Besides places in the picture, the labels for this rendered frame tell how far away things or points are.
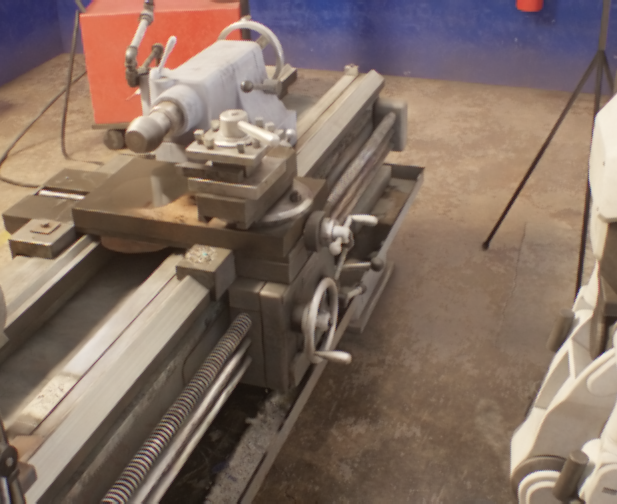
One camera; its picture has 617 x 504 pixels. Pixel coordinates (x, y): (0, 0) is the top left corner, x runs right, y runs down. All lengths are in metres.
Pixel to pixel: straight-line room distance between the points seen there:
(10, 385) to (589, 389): 1.18
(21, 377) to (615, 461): 1.22
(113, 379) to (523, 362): 1.79
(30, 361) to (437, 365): 1.56
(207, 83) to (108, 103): 2.68
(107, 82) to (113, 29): 0.30
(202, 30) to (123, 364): 3.16
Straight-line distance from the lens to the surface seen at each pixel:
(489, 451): 2.74
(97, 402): 1.64
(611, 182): 1.36
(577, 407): 1.64
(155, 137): 2.06
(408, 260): 3.66
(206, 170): 1.87
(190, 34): 4.68
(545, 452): 1.74
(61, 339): 2.04
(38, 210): 2.30
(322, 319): 2.03
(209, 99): 2.23
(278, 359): 2.05
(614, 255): 1.44
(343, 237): 2.03
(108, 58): 4.79
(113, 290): 2.18
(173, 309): 1.85
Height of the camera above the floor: 1.84
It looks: 29 degrees down
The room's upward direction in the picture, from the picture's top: 2 degrees counter-clockwise
